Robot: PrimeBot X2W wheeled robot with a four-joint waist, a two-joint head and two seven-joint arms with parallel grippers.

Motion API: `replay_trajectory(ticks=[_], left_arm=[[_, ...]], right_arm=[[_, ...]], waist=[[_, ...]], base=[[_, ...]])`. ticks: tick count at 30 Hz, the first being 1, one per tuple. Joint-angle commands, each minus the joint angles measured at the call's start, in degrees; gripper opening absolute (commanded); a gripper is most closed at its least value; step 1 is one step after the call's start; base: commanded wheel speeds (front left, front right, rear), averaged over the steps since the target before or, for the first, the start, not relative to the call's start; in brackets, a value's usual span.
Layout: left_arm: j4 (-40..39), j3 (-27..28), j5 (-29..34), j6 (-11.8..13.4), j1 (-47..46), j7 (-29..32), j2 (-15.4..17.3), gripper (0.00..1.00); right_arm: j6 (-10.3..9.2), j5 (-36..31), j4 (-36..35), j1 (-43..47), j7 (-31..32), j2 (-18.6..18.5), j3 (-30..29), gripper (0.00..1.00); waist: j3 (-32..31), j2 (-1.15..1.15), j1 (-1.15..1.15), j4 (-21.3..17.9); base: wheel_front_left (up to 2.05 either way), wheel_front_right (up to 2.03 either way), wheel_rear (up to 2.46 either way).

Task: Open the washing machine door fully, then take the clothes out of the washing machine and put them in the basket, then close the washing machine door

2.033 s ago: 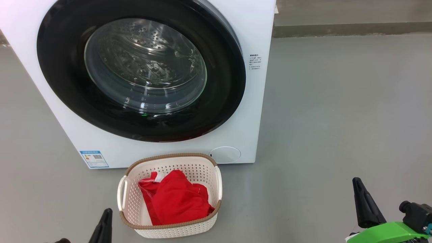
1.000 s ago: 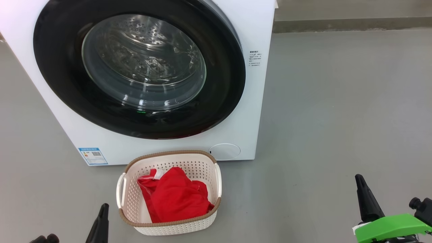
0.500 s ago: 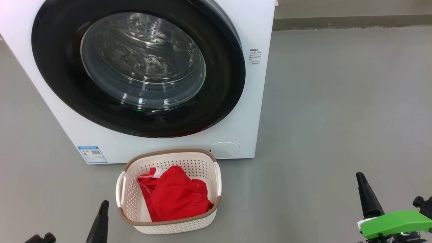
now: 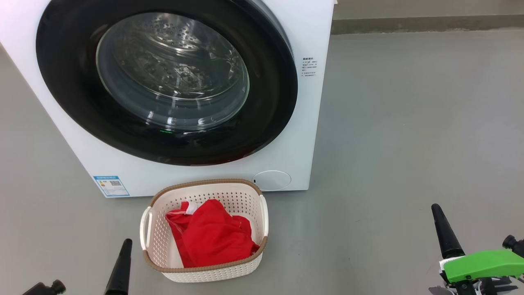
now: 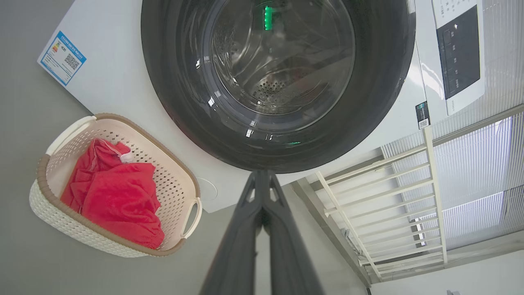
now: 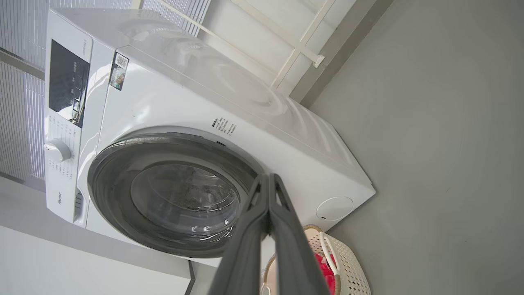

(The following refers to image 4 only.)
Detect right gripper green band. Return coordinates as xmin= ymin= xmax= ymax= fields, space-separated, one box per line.
xmin=429 ymin=204 xmax=524 ymax=295

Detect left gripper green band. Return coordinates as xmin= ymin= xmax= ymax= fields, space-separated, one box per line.
xmin=23 ymin=238 xmax=133 ymax=295

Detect red garment with white trim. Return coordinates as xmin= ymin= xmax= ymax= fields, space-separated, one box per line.
xmin=165 ymin=199 xmax=260 ymax=268

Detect black round glass washer door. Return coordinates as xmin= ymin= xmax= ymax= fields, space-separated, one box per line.
xmin=36 ymin=0 xmax=298 ymax=166

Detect white perforated basket brown rim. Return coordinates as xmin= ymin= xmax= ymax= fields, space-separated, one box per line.
xmin=140 ymin=178 xmax=269 ymax=283

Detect white front-load washing machine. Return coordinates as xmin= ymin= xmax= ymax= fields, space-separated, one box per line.
xmin=0 ymin=0 xmax=336 ymax=198

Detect blue energy label sticker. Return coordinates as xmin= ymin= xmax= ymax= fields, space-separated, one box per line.
xmin=93 ymin=175 xmax=130 ymax=197

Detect round white filter cover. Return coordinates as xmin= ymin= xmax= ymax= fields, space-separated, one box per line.
xmin=252 ymin=170 xmax=292 ymax=191

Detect steel perforated washer drum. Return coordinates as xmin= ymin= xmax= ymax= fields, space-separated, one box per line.
xmin=96 ymin=12 xmax=250 ymax=132

